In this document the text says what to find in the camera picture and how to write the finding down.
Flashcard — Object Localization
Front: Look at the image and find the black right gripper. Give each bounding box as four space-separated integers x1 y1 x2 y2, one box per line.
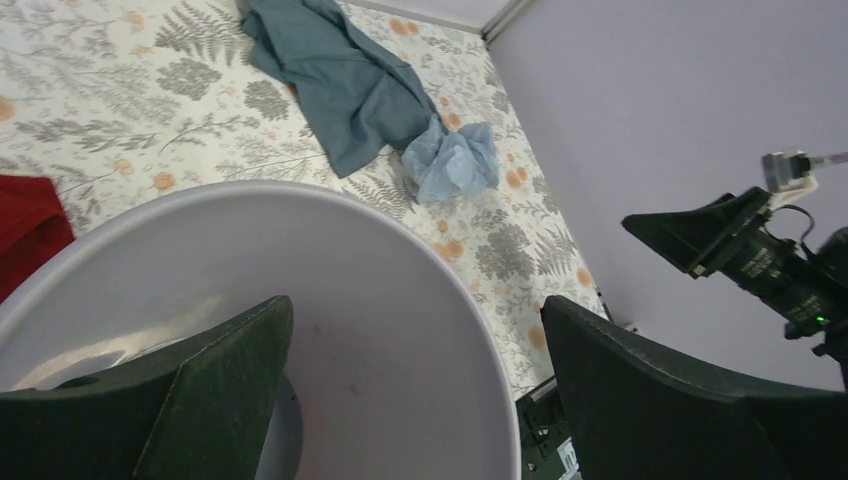
621 187 847 340

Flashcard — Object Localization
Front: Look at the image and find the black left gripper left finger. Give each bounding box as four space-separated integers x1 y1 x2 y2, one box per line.
1 295 294 479

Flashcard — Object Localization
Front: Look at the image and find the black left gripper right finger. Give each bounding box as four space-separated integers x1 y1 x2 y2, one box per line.
541 296 847 479

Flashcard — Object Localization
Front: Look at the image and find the grey plastic trash bin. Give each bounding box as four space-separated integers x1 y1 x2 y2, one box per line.
1 181 520 479

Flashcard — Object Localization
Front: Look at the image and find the light blue plastic trash bag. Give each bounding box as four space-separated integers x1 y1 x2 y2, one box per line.
401 115 500 204

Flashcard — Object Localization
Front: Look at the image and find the red cloth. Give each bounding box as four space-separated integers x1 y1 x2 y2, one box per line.
1 175 74 300

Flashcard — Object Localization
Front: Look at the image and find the floral patterned table mat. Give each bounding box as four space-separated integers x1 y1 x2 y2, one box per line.
1 1 603 395

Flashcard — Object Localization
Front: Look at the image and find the teal blue cloth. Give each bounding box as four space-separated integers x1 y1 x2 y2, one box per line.
242 0 438 178

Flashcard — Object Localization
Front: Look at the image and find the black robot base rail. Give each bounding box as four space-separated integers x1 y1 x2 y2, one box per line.
515 377 582 480

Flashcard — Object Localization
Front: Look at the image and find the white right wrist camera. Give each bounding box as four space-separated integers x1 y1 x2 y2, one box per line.
761 151 819 211

